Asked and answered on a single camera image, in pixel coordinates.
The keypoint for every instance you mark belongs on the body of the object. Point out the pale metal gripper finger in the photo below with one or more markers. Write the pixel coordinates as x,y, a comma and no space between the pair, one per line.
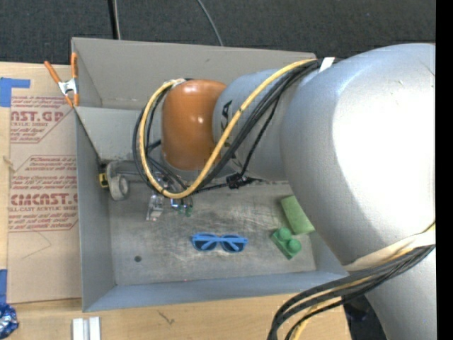
155,209

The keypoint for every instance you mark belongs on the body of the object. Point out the grey metal bin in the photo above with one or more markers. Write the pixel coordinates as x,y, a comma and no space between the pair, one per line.
159,260

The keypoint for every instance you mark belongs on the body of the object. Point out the yellow and black small tool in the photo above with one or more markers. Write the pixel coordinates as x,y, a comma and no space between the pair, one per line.
103,181

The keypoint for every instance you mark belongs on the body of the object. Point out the blue sunglasses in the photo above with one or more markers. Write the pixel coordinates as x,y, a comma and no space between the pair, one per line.
220,243

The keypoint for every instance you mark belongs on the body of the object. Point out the brown cardboard board, red print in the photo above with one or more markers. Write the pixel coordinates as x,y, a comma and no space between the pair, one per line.
42,253

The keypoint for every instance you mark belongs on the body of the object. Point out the green sponge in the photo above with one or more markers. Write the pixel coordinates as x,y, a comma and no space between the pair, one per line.
296,215

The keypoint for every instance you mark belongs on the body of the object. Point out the green toy brick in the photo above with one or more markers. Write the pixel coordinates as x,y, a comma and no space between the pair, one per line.
287,243

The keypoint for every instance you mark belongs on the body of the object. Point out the blue crinkled packet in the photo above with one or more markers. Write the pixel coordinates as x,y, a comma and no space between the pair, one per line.
7,319

